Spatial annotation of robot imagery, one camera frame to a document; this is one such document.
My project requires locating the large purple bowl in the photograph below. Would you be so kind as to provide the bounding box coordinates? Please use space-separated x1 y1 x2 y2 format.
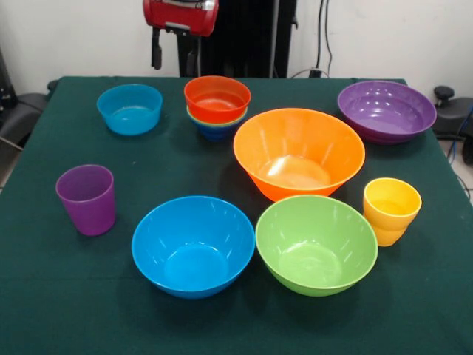
337 80 438 146

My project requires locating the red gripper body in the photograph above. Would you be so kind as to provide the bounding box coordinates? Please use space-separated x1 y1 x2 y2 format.
143 0 220 38

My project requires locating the light blue small bowl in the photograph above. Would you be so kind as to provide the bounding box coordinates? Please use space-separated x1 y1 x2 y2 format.
96 84 163 137

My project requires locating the purple cup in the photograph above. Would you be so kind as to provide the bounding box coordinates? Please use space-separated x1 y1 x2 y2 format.
55 163 117 237

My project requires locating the large green bowl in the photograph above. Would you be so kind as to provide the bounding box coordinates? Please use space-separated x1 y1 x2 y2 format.
255 194 379 297

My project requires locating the red small bowl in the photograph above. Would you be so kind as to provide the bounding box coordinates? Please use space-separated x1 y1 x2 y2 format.
183 75 253 124

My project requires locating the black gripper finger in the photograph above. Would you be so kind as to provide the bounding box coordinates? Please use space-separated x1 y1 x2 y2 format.
150 28 164 71
185 34 200 78

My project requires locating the black pedestal leg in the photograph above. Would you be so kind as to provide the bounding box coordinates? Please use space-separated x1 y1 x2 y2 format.
432 85 473 166
0 79 59 149

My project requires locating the large orange bowl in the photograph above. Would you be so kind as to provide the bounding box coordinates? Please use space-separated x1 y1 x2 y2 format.
233 107 366 203

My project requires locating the dark green tablecloth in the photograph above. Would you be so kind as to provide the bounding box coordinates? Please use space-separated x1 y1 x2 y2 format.
0 75 473 355

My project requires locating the blue floor cable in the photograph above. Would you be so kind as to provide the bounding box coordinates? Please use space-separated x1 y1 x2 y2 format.
446 105 473 163

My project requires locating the small green bowl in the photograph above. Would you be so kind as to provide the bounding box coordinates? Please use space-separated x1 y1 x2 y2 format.
187 106 248 129

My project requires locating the black wall cable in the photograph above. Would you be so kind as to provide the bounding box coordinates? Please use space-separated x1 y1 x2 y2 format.
316 0 333 78

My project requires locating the large blue bowl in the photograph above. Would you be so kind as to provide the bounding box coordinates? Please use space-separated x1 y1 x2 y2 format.
131 195 256 300

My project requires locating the dark blue small bowl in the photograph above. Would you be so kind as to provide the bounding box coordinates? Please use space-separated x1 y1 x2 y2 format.
186 106 248 143

